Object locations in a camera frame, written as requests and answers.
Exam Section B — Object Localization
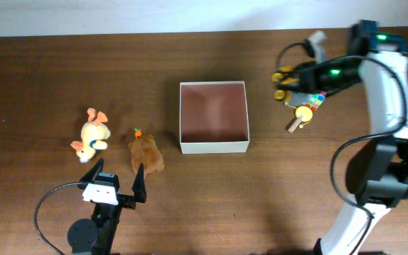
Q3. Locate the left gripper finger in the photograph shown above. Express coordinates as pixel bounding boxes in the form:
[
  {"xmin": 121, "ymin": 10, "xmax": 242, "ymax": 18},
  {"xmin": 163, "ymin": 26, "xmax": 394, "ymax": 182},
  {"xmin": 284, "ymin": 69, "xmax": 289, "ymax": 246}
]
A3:
[
  {"xmin": 78, "ymin": 158, "xmax": 104, "ymax": 189},
  {"xmin": 132, "ymin": 163, "xmax": 147, "ymax": 203}
]

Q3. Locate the yellow grey toy truck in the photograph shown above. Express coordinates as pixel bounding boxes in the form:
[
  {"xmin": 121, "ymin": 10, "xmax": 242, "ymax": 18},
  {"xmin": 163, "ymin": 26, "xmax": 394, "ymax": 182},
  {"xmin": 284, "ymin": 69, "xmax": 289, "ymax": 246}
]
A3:
[{"xmin": 271, "ymin": 74, "xmax": 309, "ymax": 106}]

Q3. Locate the colourful puzzle cube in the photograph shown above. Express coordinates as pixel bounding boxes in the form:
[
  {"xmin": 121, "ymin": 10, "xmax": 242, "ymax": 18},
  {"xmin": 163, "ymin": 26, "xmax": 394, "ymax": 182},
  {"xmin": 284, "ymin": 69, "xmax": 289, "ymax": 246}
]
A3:
[{"xmin": 305, "ymin": 91, "xmax": 327, "ymax": 111}]

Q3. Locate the yellow wooden rattle drum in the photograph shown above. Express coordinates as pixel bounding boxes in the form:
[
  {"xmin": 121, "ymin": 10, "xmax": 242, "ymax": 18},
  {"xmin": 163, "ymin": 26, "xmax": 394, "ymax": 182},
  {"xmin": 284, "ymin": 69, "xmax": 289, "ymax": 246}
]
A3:
[{"xmin": 285, "ymin": 103, "xmax": 313, "ymax": 133}]

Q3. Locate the brown plush toy with carrot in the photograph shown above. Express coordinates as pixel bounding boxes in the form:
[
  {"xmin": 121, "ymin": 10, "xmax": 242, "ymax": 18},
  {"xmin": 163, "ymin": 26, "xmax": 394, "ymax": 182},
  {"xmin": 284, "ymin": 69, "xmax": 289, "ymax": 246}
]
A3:
[{"xmin": 128, "ymin": 128, "xmax": 164, "ymax": 176}]

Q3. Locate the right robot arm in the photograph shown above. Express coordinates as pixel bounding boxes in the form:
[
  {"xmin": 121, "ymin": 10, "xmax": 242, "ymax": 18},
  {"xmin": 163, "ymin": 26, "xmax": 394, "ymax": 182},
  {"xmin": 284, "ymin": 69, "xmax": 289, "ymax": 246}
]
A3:
[{"xmin": 271, "ymin": 20, "xmax": 408, "ymax": 254}]

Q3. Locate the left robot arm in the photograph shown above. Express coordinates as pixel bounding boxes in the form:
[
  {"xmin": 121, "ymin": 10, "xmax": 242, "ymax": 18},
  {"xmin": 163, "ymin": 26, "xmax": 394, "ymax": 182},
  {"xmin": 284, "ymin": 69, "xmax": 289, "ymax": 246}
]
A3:
[{"xmin": 67, "ymin": 159, "xmax": 147, "ymax": 255}]

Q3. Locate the cream plush bunny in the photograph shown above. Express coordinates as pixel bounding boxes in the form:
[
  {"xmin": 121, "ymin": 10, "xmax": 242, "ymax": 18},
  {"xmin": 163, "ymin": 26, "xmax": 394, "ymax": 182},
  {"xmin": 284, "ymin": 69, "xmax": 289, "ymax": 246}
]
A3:
[{"xmin": 70, "ymin": 108, "xmax": 111, "ymax": 163}]

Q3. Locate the white cardboard box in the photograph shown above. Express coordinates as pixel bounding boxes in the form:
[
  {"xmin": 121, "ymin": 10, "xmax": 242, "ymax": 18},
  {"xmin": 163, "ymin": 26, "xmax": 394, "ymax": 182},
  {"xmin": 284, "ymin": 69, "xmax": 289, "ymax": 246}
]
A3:
[{"xmin": 179, "ymin": 81, "xmax": 250, "ymax": 154}]

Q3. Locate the right black cable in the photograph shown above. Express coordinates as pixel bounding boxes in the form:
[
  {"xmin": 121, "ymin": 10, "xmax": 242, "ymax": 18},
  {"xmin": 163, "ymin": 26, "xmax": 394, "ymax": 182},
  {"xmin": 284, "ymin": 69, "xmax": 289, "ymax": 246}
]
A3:
[{"xmin": 276, "ymin": 41, "xmax": 408, "ymax": 255}]

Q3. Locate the black cable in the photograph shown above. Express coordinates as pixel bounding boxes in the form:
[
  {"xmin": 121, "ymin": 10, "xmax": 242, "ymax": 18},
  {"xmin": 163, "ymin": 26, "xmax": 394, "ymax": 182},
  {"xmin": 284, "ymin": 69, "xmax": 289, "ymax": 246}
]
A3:
[
  {"xmin": 33, "ymin": 181, "xmax": 84, "ymax": 255},
  {"xmin": 276, "ymin": 41, "xmax": 408, "ymax": 255}
]

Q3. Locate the left black cable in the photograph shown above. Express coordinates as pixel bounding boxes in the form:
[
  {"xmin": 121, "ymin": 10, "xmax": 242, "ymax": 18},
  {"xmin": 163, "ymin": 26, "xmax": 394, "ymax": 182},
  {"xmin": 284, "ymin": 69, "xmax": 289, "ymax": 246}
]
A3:
[{"xmin": 33, "ymin": 181, "xmax": 84, "ymax": 255}]

